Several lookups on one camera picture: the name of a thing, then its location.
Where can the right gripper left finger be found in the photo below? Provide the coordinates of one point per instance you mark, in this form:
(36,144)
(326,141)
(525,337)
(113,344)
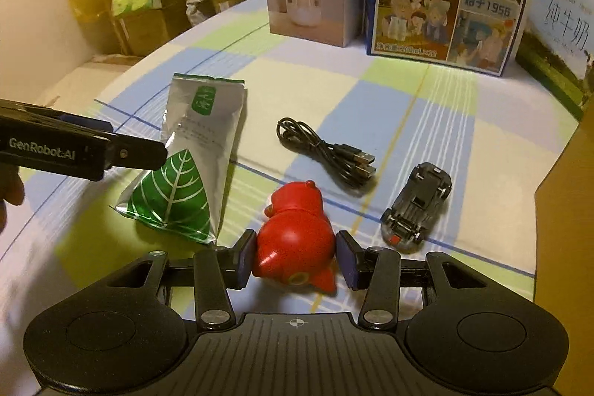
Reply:
(215,271)

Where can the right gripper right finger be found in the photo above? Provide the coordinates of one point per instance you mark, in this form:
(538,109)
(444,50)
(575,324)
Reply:
(377,271)

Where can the small black toy car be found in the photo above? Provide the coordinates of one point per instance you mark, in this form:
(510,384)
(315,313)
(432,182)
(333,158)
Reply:
(412,215)

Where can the silver green foil pouch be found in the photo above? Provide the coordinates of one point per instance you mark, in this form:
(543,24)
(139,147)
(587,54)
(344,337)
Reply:
(198,129)

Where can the red toy figure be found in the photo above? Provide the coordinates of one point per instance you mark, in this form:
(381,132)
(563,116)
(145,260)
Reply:
(296,244)

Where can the person's left hand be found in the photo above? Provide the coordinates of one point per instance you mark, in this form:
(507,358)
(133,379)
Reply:
(11,191)

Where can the checkered table cloth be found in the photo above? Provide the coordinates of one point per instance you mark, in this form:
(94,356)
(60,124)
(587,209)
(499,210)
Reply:
(354,124)

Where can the brown cardboard box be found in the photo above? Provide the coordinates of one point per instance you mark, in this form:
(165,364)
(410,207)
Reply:
(564,254)

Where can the light blue milk box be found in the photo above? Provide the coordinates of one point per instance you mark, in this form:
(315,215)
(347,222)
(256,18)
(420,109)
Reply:
(557,50)

